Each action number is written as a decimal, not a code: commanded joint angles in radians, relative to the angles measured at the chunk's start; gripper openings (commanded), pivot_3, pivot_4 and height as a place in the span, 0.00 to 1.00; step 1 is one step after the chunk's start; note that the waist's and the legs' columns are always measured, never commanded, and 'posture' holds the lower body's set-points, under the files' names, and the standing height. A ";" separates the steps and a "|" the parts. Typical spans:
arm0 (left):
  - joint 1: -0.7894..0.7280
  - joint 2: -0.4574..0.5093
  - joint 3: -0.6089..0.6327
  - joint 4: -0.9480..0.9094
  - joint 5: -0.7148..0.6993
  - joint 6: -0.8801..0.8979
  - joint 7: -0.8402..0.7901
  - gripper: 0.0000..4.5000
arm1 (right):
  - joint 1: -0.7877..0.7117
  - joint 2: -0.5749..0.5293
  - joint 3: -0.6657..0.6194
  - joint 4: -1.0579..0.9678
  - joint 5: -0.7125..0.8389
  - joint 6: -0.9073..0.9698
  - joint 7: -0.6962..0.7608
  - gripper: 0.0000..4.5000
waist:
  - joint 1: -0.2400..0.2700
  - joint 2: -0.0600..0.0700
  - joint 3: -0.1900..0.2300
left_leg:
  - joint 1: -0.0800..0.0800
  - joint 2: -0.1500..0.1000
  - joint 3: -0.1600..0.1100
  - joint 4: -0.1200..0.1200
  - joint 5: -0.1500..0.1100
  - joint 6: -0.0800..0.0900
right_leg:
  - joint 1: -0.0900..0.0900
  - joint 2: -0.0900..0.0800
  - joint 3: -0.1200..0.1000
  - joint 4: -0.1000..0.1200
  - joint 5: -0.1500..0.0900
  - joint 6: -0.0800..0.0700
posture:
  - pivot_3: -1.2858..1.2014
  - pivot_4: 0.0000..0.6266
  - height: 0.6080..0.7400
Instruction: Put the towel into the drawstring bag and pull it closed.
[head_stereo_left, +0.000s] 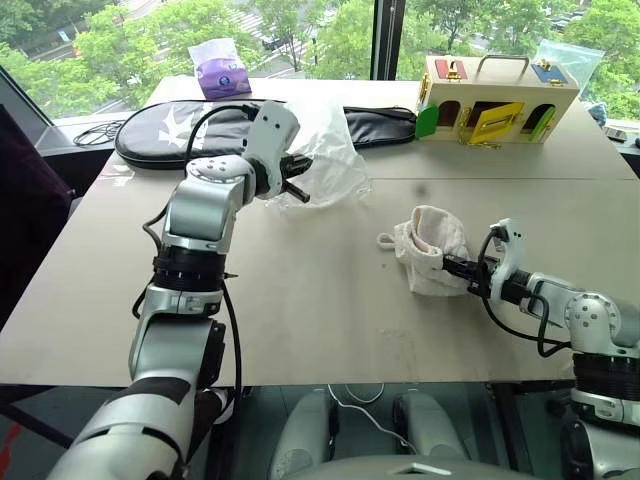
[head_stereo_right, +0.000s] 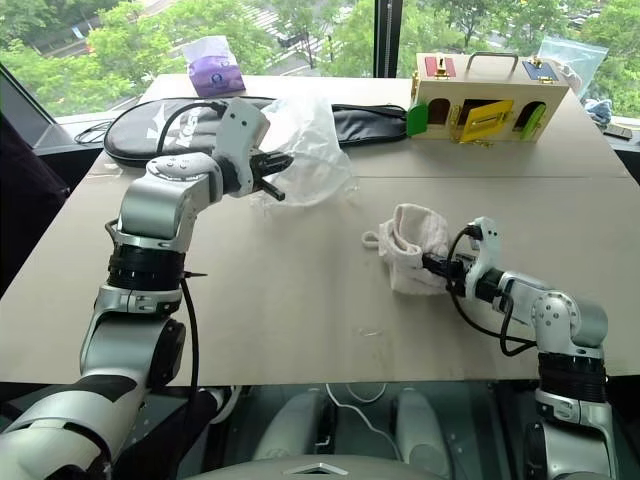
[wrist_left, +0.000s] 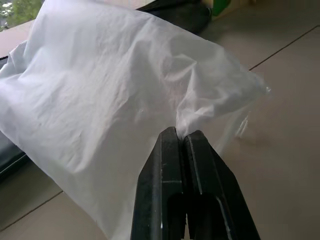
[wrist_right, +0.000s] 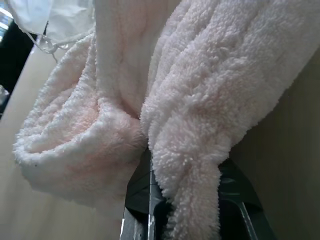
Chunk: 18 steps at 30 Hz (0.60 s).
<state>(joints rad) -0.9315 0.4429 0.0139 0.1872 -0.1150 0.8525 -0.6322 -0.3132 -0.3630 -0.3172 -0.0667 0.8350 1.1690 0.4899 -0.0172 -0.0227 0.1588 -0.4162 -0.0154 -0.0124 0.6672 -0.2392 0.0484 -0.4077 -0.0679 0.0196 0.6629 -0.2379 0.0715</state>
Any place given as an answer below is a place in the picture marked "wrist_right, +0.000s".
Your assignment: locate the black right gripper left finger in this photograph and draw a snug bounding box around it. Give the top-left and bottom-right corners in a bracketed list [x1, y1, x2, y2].
[119, 147, 173, 240]

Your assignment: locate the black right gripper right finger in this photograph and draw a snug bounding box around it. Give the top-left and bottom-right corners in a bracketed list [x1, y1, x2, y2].
[216, 159, 278, 240]

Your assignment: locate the fluffy pale pink towel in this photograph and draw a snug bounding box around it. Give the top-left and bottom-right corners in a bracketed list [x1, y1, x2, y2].
[12, 0, 320, 240]

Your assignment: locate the white bag drawstring cord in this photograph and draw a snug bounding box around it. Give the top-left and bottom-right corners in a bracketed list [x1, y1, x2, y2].
[23, 26, 97, 63]

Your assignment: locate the white drawstring bag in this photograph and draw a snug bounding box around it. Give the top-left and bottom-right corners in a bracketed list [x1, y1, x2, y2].
[7, 0, 97, 43]

